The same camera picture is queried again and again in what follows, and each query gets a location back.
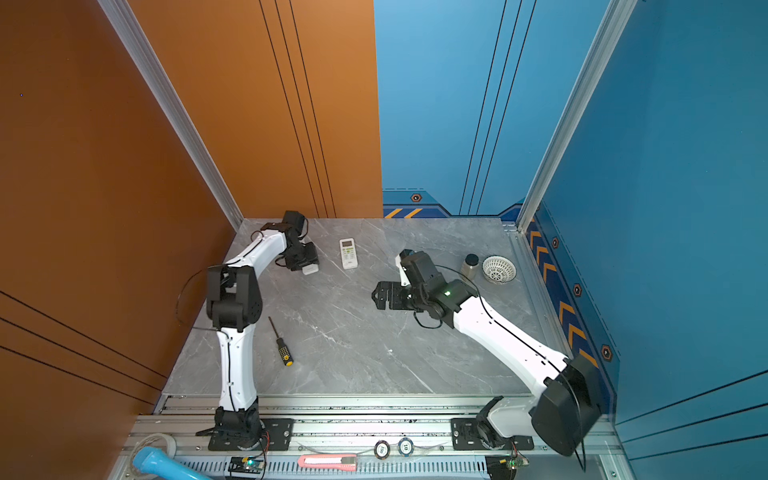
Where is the black yellow screwdriver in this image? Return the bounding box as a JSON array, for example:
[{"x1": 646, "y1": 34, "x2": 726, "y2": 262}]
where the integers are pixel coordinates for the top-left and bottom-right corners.
[{"x1": 268, "y1": 317, "x2": 294, "y2": 367}]

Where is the white remote control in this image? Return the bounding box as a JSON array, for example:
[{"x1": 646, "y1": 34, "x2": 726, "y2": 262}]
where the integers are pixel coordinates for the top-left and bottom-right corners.
[
  {"x1": 301, "y1": 263, "x2": 319, "y2": 275},
  {"x1": 339, "y1": 238, "x2": 358, "y2": 270}
]

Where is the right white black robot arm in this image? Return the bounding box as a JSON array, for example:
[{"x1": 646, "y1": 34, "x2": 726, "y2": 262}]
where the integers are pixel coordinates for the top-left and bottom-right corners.
[{"x1": 371, "y1": 249, "x2": 607, "y2": 457}]

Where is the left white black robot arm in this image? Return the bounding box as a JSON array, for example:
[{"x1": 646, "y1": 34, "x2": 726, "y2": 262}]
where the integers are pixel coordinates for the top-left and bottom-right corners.
[{"x1": 198, "y1": 211, "x2": 318, "y2": 451}]

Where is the glass jar black lid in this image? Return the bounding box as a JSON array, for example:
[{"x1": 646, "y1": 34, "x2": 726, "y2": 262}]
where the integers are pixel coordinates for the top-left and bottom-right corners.
[{"x1": 460, "y1": 254, "x2": 480, "y2": 281}]

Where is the white mesh basket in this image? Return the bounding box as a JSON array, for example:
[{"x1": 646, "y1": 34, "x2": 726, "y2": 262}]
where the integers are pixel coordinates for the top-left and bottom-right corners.
[{"x1": 482, "y1": 255, "x2": 517, "y2": 285}]

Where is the blue round badge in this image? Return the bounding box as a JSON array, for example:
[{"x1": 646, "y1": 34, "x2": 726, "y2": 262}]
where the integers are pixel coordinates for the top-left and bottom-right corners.
[{"x1": 397, "y1": 437, "x2": 415, "y2": 457}]

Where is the black round badge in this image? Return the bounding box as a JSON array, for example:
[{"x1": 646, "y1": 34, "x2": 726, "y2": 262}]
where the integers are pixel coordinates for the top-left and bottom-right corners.
[{"x1": 374, "y1": 440, "x2": 391, "y2": 460}]

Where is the pink utility knife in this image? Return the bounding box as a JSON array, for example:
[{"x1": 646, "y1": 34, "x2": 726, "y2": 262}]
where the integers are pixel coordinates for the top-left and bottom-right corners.
[{"x1": 298, "y1": 454, "x2": 357, "y2": 472}]

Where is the small circuit board right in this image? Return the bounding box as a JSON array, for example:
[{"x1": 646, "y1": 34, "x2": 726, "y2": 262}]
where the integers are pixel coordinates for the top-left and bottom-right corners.
[{"x1": 499, "y1": 455, "x2": 529, "y2": 472}]

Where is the green circuit board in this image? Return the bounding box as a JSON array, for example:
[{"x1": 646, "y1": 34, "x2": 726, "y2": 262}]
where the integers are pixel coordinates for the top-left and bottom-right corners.
[{"x1": 227, "y1": 456, "x2": 266, "y2": 477}]

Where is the white tape roll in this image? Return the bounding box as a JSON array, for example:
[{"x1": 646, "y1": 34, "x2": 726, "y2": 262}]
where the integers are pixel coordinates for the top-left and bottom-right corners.
[{"x1": 130, "y1": 433, "x2": 177, "y2": 462}]

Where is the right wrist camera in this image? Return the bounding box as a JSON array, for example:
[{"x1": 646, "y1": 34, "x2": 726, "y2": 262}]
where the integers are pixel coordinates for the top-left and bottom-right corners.
[{"x1": 395, "y1": 249, "x2": 414, "y2": 287}]

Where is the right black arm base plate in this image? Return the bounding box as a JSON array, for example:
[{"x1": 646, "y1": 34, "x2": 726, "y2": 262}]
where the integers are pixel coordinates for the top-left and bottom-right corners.
[{"x1": 450, "y1": 418, "x2": 535, "y2": 451}]

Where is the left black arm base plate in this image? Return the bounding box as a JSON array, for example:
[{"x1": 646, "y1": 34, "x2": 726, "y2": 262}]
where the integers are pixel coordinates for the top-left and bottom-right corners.
[{"x1": 208, "y1": 418, "x2": 294, "y2": 452}]

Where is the blue cylinder handle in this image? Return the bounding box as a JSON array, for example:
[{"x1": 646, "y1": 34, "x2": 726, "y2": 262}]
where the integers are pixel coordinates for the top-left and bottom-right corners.
[{"x1": 132, "y1": 447, "x2": 210, "y2": 480}]

